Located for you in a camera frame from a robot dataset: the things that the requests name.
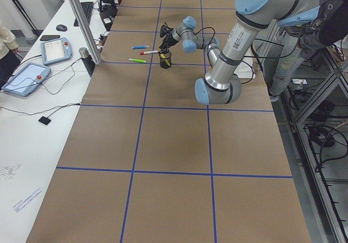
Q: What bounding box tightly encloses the green highlighter pen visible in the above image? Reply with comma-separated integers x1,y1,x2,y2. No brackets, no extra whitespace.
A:
128,58,147,64

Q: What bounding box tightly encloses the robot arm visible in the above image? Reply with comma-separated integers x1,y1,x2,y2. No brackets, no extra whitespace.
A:
195,0,320,105
159,16,221,69

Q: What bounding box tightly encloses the red white marker pen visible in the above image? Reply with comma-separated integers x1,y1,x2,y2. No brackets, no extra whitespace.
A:
140,50,159,55

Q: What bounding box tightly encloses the black computer mouse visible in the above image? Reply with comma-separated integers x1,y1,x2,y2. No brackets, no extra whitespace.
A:
56,24,67,32

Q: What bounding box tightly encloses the black water bottle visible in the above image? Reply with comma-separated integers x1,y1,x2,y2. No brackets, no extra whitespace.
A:
79,47,95,77

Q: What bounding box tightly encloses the aluminium frame post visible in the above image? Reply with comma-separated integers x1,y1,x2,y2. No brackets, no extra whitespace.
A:
69,0,102,65

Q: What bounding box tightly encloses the small black puck device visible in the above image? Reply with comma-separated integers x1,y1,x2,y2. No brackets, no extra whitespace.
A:
38,116,51,125

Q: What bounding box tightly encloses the black mesh pen holder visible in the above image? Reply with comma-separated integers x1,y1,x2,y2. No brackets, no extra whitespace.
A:
159,51,172,69

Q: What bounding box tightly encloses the standing person in jeans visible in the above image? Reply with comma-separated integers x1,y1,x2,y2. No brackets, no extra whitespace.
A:
264,0,347,102

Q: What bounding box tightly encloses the blue highlighter pen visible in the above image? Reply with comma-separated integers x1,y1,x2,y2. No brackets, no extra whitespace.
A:
132,45,150,49

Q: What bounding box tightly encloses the black smartphone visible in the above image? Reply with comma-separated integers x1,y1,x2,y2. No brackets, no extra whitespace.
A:
40,35,60,41

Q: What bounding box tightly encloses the teach pendant far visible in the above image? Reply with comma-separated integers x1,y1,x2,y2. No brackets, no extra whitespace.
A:
40,38,72,66

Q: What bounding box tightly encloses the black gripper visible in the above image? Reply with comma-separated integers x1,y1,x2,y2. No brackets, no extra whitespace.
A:
159,22,176,49

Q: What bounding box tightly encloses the teach pendant near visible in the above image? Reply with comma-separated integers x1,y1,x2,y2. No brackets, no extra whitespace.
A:
2,63,51,97

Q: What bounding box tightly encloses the aluminium frame rack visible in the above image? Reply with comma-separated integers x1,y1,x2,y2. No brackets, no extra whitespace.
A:
281,46,347,242

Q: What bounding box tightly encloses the paper label strip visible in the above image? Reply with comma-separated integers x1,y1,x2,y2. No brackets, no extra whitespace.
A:
13,188,42,213

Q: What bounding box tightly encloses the black keyboard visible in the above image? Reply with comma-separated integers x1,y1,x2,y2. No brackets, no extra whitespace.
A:
80,2,94,24

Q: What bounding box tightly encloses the teach pendant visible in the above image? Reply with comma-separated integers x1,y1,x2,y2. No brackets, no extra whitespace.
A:
40,38,72,66
2,63,51,97

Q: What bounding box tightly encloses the person in beige top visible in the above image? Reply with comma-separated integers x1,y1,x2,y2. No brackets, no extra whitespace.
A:
0,20,20,88

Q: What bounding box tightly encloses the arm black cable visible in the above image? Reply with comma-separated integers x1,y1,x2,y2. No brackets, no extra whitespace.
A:
240,38,302,85
190,27,218,47

